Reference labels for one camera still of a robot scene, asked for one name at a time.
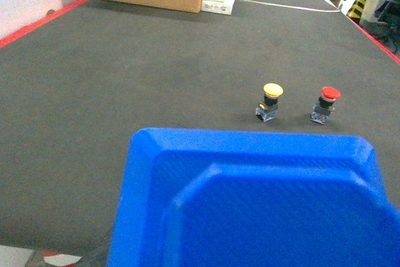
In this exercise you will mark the yellow black striped post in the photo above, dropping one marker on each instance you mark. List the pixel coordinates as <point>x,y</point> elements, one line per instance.
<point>356,10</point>

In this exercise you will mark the yellow mushroom push button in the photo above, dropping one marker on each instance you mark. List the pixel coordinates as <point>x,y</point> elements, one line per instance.
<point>268,108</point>

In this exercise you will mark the white flat box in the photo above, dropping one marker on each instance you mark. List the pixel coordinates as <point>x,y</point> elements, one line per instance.
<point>224,8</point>

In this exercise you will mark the blue block part with knob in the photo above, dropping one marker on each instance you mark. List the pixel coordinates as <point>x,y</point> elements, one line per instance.
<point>228,198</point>

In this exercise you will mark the red mushroom push button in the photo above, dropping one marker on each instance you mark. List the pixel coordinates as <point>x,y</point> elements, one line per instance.
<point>325,104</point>

